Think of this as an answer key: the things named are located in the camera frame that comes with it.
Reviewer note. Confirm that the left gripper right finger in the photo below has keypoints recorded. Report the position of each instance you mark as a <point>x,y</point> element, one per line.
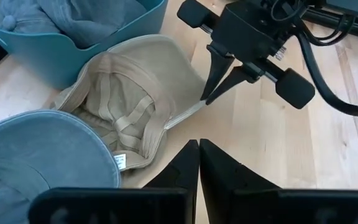
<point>244,199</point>

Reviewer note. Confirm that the teal plastic bin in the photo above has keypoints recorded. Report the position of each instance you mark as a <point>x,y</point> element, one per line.
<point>54,59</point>

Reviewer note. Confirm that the grey cap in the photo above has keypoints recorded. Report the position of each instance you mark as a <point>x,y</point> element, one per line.
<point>42,149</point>
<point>20,18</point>
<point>92,18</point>

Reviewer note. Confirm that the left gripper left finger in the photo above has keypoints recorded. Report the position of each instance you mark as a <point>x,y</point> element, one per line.
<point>172,199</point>

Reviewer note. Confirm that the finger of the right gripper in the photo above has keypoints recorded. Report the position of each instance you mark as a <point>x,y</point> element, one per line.
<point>238,79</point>
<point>219,65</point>

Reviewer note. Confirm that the beige cap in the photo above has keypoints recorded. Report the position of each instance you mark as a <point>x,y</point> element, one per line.
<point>154,71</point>

